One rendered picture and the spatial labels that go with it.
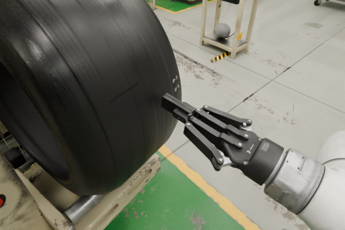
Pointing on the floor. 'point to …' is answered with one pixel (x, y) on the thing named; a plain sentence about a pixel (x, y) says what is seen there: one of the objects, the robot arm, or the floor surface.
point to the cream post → (18, 202)
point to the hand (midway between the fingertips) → (177, 108)
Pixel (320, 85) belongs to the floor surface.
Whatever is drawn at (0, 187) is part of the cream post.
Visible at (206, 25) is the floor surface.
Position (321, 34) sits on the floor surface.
